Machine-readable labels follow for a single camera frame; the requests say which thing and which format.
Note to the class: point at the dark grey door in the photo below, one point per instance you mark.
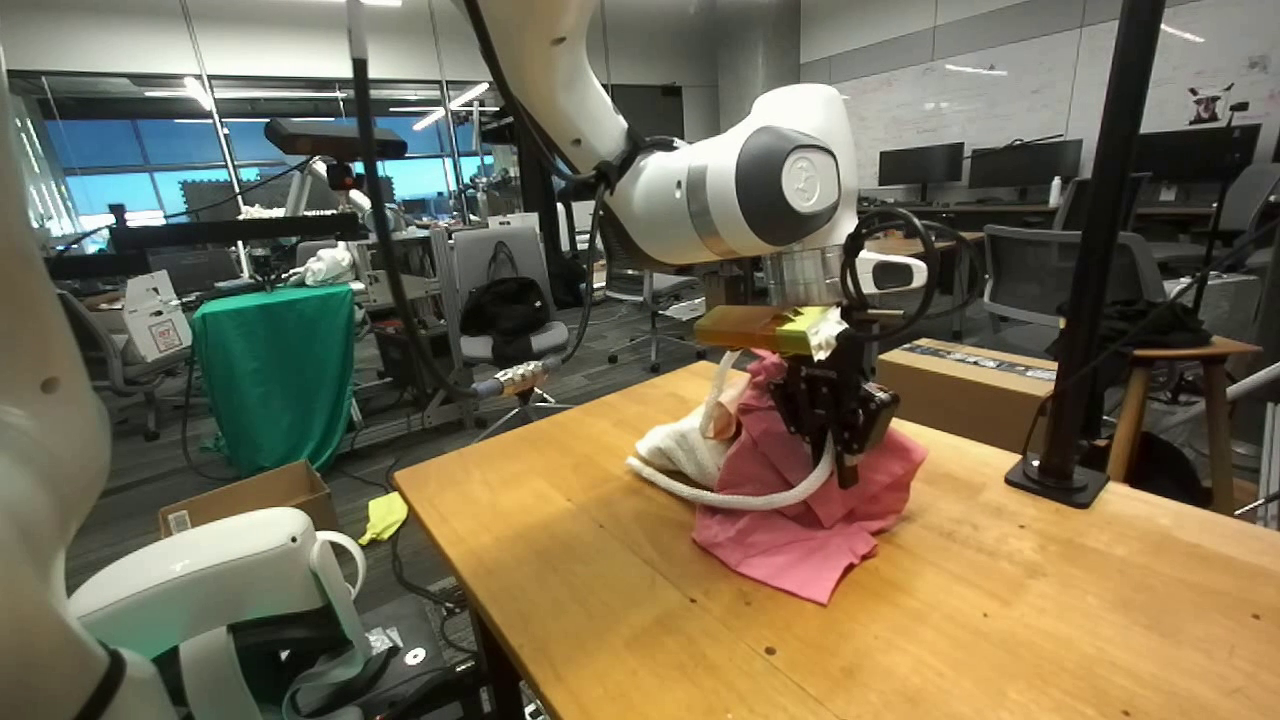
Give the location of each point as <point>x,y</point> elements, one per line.
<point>655,106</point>

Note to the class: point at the black backpack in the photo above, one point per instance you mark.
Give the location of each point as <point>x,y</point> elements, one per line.
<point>505,304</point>

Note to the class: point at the wooden stool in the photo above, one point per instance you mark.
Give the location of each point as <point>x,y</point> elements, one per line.
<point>1184,354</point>

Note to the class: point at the black bag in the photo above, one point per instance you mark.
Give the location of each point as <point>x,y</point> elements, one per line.
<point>1135,325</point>

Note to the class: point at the white whiteboard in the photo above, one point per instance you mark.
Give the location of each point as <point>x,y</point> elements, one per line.
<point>962,93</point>

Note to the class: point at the long wooden table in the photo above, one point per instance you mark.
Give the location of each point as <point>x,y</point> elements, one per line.
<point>962,242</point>

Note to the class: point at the black stereo camera bar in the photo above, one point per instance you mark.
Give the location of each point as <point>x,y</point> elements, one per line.
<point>335,137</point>

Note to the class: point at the green cloth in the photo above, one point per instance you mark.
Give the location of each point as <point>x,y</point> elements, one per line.
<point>274,375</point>

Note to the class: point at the open cardboard box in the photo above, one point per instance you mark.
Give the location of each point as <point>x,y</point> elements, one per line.
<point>246,498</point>

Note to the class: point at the yellow cloth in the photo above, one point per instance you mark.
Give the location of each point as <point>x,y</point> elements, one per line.
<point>384,518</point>

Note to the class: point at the brown cardboard box black tape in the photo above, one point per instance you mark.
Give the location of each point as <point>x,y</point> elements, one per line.
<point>967,394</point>

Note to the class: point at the black pole with base plate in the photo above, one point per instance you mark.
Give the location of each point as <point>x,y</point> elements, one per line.
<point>1093,266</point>

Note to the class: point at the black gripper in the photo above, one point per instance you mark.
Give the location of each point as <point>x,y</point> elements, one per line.
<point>824,376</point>

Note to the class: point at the pink shirt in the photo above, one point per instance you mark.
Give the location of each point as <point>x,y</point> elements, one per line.
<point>802,547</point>

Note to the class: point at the black computer monitor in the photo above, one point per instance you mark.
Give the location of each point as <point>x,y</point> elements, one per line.
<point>1203,151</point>
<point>923,165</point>
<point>1027,165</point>

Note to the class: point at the black equipment box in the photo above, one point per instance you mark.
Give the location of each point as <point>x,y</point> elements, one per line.
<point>400,674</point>

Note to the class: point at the wrist camera on tan mount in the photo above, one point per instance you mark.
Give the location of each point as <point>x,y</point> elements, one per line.
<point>747,325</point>

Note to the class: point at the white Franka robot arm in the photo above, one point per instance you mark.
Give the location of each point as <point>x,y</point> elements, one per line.
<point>747,185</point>

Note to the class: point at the grey office chair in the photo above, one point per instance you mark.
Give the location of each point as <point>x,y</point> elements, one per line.
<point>1027,274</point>
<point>550,338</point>

